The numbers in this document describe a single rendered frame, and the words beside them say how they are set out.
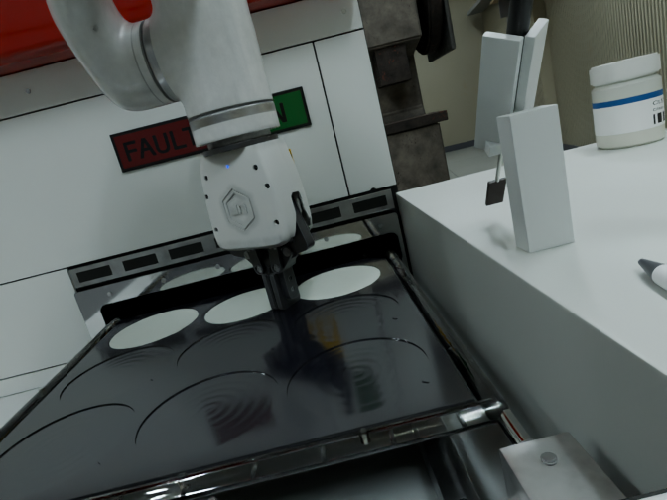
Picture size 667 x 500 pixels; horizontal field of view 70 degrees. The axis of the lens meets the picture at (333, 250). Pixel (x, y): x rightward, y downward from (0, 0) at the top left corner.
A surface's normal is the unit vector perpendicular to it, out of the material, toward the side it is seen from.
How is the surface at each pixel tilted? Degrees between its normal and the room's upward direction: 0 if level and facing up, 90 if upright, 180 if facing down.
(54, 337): 90
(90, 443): 0
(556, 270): 0
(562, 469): 0
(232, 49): 90
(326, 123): 90
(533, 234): 90
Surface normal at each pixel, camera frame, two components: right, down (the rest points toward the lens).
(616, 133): -0.77, 0.33
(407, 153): 0.05, 0.24
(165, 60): -0.13, 0.39
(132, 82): 0.07, 0.68
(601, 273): -0.24, -0.94
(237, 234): -0.52, 0.34
